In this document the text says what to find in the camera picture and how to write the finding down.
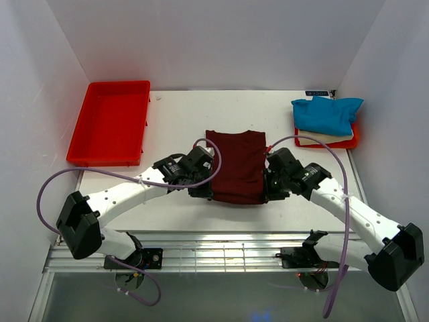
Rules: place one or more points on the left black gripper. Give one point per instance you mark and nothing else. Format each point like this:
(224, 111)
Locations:
(204, 192)

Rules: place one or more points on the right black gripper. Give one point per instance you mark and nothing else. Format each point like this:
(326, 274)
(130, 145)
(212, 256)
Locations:
(270, 195)

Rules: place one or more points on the maroon t shirt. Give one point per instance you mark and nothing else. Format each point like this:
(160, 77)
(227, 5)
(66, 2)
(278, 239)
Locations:
(240, 179)

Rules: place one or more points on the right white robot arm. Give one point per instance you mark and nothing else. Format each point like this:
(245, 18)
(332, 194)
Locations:
(388, 251)

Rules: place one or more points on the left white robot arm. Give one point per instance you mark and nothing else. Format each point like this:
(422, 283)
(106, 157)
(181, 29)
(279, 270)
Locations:
(84, 219)

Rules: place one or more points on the beige folded t shirt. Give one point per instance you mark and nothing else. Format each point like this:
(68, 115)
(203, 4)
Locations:
(335, 139)

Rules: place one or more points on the blue folded t shirt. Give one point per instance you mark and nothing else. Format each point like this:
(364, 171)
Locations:
(326, 116)

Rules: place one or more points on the small red tray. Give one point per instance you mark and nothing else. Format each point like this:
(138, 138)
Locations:
(353, 143)

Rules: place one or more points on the small black label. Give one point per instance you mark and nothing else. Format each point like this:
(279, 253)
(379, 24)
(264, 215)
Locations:
(317, 93)

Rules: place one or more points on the large red tray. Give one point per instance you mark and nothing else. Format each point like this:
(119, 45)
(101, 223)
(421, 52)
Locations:
(110, 127)

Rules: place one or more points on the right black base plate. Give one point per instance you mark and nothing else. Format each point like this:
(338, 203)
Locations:
(300, 257)

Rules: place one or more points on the aluminium rail frame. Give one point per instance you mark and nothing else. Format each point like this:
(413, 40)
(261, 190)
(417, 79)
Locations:
(218, 252)

